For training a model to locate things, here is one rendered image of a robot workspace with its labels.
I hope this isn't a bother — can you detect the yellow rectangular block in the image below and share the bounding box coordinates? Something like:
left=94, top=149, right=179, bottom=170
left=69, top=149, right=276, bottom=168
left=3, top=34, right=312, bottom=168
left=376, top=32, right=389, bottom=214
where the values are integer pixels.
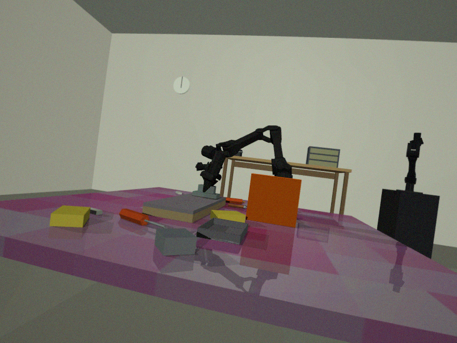
left=50, top=205, right=90, bottom=227
left=210, top=210, right=246, bottom=223

